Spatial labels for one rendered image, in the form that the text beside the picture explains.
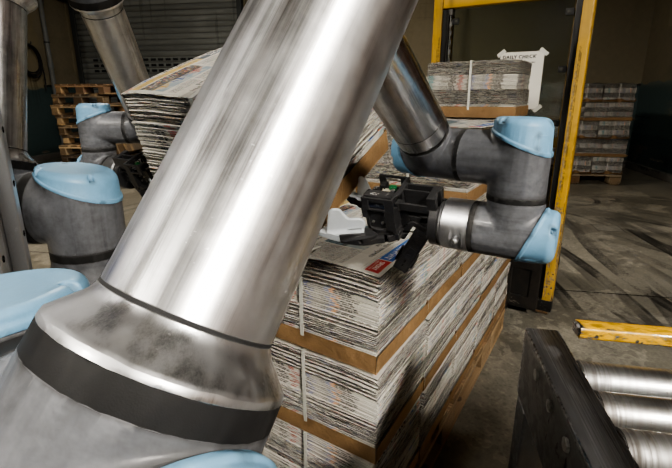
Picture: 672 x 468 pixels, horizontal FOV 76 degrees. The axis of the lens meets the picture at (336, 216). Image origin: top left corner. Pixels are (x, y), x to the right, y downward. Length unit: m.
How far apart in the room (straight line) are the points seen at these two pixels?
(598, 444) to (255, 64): 0.52
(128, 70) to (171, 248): 0.84
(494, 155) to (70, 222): 0.62
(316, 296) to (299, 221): 0.76
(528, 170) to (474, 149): 0.07
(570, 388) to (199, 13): 8.52
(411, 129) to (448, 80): 1.39
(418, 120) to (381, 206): 0.16
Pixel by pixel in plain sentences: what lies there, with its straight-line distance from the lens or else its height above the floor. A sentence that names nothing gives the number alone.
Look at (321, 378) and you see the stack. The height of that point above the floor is 0.54.
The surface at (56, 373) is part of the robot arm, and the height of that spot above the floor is 1.07.
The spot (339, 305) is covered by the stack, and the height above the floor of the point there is 0.74.
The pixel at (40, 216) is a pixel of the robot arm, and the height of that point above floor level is 0.98.
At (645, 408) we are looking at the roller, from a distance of 0.68.
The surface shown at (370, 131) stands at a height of 1.09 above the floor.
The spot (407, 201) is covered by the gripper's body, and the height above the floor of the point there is 1.00.
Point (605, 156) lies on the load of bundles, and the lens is 6.70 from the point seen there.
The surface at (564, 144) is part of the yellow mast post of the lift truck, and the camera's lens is 2.41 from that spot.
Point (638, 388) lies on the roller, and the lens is 0.73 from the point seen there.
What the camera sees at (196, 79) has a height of 1.18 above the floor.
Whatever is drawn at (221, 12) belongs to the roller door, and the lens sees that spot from 8.63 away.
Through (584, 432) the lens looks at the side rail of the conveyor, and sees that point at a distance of 0.60.
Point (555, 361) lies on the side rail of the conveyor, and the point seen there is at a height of 0.80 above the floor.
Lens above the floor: 1.16
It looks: 16 degrees down
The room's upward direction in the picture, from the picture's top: straight up
